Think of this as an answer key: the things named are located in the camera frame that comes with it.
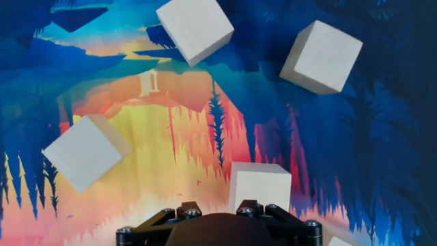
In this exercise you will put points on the forest sunset printed cloth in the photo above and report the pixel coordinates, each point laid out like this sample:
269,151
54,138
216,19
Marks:
164,143

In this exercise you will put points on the light wooden cube block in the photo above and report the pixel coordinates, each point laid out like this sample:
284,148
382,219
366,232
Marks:
82,153
341,242
259,186
194,27
321,54

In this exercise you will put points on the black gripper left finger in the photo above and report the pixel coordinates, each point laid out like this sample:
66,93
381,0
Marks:
153,222

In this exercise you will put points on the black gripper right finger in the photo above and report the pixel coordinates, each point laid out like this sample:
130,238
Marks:
286,222

